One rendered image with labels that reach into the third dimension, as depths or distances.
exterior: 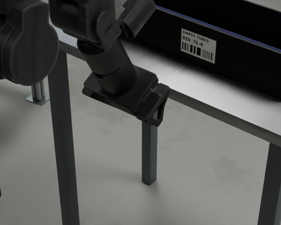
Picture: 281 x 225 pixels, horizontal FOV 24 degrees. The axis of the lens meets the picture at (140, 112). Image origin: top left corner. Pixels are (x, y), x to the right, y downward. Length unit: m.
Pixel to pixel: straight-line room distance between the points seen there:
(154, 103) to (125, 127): 1.69
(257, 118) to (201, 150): 1.18
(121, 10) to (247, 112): 0.58
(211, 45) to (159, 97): 0.54
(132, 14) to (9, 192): 1.57
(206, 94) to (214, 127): 1.23
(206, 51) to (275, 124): 0.25
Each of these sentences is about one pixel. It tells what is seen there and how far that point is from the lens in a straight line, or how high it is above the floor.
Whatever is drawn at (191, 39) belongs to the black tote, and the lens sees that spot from 1.52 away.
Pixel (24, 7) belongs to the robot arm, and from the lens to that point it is 0.72.
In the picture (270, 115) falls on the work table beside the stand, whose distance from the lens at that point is 1.40.
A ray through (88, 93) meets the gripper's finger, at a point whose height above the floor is 1.04.
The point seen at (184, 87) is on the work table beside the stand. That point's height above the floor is 0.80.
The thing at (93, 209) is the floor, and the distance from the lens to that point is 2.31.
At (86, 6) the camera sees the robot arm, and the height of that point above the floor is 1.25.
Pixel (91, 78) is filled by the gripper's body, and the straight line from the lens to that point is 1.01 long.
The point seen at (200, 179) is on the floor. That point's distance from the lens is 2.43.
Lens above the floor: 1.62
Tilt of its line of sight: 36 degrees down
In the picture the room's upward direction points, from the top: straight up
